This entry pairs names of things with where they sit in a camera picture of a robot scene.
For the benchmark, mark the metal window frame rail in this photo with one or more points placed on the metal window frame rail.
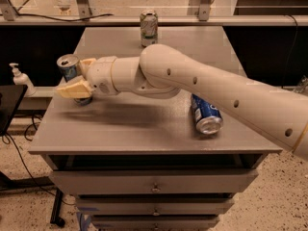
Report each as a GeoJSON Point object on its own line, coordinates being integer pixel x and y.
{"type": "Point", "coordinates": [170, 12]}

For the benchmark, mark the blue pepsi can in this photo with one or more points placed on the blue pepsi can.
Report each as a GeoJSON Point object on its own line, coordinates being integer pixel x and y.
{"type": "Point", "coordinates": [207, 117]}

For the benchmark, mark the blue silver redbull can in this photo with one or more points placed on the blue silver redbull can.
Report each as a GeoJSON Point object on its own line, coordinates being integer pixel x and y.
{"type": "Point", "coordinates": [70, 67]}

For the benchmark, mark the middle grey drawer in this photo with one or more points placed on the middle grey drawer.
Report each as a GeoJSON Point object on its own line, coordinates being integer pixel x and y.
{"type": "Point", "coordinates": [155, 206]}

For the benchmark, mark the grey drawer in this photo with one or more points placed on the grey drawer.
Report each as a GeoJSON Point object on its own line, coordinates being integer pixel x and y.
{"type": "Point", "coordinates": [153, 181]}
{"type": "Point", "coordinates": [155, 223]}
{"type": "Point", "coordinates": [155, 206]}

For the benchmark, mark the bottom grey drawer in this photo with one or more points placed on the bottom grey drawer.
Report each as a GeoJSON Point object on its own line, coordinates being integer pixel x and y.
{"type": "Point", "coordinates": [155, 223]}

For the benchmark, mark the top grey drawer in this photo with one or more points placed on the top grey drawer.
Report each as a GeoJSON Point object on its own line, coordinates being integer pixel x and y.
{"type": "Point", "coordinates": [153, 181]}

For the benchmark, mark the white soap pump bottle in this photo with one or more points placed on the white soap pump bottle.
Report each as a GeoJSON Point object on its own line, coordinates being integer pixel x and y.
{"type": "Point", "coordinates": [20, 78]}

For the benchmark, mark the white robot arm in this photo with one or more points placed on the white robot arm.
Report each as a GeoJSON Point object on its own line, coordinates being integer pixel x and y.
{"type": "Point", "coordinates": [160, 71]}

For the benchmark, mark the black side table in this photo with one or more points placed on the black side table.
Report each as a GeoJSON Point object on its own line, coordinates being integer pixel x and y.
{"type": "Point", "coordinates": [10, 99]}

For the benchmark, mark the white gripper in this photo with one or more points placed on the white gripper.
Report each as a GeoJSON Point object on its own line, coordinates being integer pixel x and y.
{"type": "Point", "coordinates": [100, 74]}

